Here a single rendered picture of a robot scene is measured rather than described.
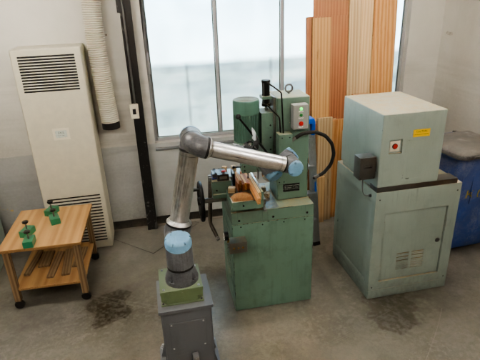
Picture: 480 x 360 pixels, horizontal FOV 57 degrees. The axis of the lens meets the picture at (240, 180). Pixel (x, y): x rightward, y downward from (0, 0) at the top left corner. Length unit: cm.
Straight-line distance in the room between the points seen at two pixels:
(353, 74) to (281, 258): 201
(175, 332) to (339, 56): 287
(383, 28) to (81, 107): 277
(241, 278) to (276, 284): 27
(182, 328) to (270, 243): 88
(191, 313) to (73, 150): 196
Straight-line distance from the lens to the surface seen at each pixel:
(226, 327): 327
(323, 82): 431
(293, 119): 288
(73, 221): 376
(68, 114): 393
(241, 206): 290
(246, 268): 320
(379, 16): 450
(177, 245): 245
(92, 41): 393
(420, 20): 485
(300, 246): 322
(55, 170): 410
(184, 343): 275
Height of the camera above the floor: 216
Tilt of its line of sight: 23 degrees down
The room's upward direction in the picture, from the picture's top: 2 degrees counter-clockwise
